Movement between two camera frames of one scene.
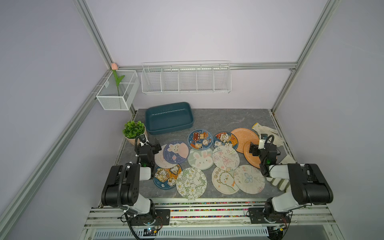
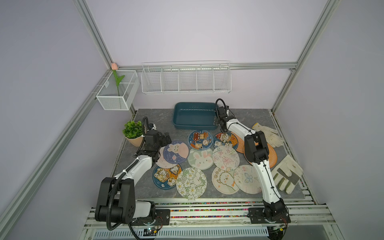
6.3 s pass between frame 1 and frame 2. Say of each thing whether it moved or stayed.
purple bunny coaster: stayed
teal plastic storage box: moved
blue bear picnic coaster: stayed
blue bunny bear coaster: stayed
